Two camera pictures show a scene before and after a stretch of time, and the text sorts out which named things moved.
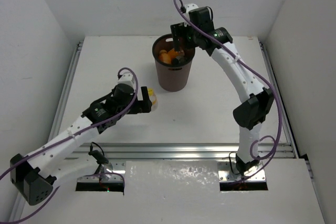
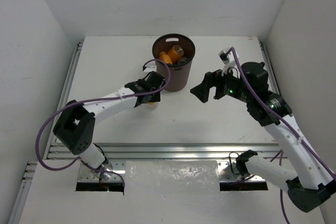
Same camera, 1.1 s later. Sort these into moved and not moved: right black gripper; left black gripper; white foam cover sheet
Moved: left black gripper; right black gripper
Not moved: white foam cover sheet
